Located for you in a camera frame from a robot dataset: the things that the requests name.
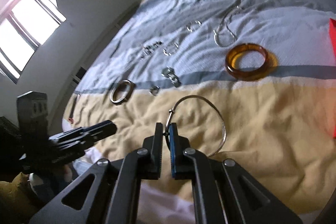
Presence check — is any dark olive bangle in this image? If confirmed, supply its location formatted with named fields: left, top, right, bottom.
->
left=109, top=80, right=135, bottom=105

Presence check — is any thin gold wire bangle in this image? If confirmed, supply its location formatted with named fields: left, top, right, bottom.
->
left=163, top=95, right=227, bottom=157

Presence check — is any green stone pendant charm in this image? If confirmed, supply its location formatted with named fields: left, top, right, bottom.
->
left=161, top=67, right=181, bottom=88

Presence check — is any dark beaded bracelet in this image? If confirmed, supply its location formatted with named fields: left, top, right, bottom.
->
left=140, top=41, right=163, bottom=59

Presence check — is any twisted silver hoop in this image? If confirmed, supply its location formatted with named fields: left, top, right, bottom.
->
left=162, top=43, right=179, bottom=56
left=186, top=20, right=202, bottom=32

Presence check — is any amber orange bangle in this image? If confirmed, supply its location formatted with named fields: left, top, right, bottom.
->
left=224, top=43, right=270, bottom=81

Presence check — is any silver chain necklace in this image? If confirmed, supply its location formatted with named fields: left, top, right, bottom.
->
left=213, top=5, right=244, bottom=48

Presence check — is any red jewelry box tray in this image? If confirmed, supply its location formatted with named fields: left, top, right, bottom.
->
left=327, top=17, right=336, bottom=138

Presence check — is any left gloved hand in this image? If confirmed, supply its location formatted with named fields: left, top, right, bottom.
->
left=29, top=165, right=73, bottom=192

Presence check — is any window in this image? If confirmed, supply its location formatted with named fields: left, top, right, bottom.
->
left=1, top=0, right=66, bottom=84

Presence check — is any striped duvet cover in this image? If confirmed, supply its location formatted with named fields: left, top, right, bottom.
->
left=66, top=0, right=335, bottom=220

